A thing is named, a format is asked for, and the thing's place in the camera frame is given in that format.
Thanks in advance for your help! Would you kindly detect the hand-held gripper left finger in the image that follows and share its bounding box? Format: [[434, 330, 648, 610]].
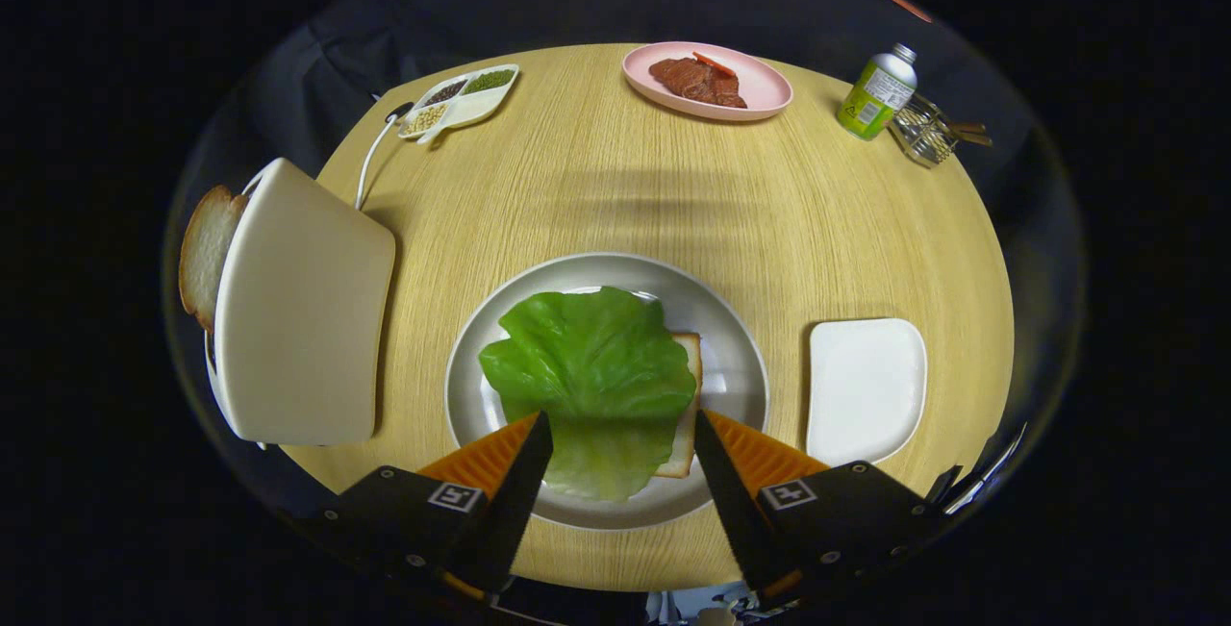
[[322, 410, 555, 598]]

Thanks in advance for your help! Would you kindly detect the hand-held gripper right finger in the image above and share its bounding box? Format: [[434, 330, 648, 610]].
[[692, 409, 948, 598]]

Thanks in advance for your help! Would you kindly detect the green lettuce leaf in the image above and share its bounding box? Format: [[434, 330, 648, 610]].
[[478, 286, 697, 502]]

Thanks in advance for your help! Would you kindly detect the toasted bread slice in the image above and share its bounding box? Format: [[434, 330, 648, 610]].
[[178, 185, 249, 334]]

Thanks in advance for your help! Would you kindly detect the white bread slice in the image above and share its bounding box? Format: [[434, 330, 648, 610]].
[[654, 332, 704, 480]]

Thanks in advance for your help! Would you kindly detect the large round white plate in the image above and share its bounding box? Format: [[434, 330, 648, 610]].
[[444, 252, 770, 532]]

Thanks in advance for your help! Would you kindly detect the small white square plate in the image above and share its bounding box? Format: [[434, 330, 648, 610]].
[[806, 318, 928, 468]]

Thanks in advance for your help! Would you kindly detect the cream white toaster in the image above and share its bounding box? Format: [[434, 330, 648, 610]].
[[205, 158, 397, 449]]

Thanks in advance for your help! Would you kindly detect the white divided bean dish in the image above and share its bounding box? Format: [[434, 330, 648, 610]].
[[398, 63, 520, 146]]

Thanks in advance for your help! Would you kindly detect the pink plate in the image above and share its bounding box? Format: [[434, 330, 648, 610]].
[[621, 41, 795, 122]]

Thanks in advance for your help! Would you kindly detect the silver bottle with green label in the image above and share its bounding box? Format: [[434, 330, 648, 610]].
[[837, 42, 918, 141]]

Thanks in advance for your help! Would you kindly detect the white toaster cable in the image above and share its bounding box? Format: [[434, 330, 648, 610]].
[[354, 116, 400, 212]]

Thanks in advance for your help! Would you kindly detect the wire mesh basket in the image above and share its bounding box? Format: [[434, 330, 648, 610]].
[[890, 92, 958, 168]]

